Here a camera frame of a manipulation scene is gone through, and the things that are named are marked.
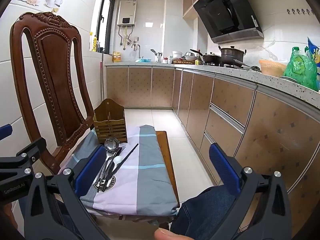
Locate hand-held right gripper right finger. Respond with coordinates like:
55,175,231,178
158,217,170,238
209,143,293,240

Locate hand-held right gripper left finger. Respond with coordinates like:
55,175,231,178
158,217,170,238
24,145,110,240

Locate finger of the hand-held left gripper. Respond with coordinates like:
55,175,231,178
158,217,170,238
0,137,48,170
0,124,13,141

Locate white spoon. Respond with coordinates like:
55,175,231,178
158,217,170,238
109,156,124,174

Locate wooden slatted utensil holder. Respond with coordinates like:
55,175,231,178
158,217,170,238
93,99,128,145

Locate person's right hand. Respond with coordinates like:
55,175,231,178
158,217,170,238
154,227,187,240

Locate steel fork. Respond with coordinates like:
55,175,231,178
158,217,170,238
99,147,123,184

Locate person's blue jeans leg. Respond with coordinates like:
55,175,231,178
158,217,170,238
170,185,240,240

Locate grey pink printed cloth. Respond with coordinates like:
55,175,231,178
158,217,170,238
59,124,180,217

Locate brown kitchen base cabinets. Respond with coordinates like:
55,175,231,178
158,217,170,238
104,65,320,238

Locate carved wooden chair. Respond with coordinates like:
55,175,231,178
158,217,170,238
10,12,181,224

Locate speckled kitchen countertop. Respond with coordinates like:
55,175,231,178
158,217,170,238
104,60,320,110

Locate black wok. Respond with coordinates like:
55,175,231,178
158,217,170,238
190,49,222,65

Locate orange plastic basket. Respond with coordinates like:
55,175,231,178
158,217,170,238
259,59,287,77

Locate dark stock pot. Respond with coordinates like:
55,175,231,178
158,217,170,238
218,46,247,64

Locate green plastic bag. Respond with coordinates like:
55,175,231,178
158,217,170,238
283,46,319,92

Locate white cup of kitchen tools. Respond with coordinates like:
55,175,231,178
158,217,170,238
151,49,163,63

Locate steel faucet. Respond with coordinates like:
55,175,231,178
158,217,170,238
131,43,142,58

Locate water heater pipes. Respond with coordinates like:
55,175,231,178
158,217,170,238
119,26,133,48

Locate dark framed window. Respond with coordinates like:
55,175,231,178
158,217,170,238
96,0,115,54

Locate blue yellow bag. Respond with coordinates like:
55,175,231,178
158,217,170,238
307,37,320,67

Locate black range hood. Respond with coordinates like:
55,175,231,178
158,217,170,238
193,0,265,44

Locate white water heater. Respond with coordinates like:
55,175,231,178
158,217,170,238
117,0,137,27

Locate row of wall hooks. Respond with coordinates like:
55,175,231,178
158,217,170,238
286,8,316,15

